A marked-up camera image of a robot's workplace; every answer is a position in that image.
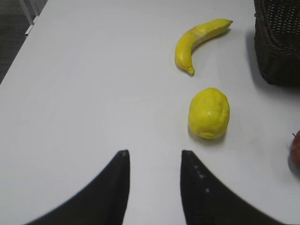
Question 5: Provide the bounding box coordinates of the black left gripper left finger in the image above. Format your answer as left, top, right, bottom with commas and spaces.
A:
30, 150, 130, 225

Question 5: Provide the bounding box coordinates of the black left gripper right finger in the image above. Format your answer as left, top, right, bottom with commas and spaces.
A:
180, 150, 280, 225

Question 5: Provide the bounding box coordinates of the dark woven wicker basket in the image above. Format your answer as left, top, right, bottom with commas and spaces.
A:
254, 0, 300, 86

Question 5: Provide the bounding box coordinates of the yellow-green lemon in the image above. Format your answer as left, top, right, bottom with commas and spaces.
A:
188, 87, 230, 140

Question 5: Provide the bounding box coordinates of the dark red apple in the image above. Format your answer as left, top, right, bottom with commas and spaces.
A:
289, 131, 300, 167

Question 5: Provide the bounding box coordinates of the yellow banana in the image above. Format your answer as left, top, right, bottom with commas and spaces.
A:
174, 19, 233, 76

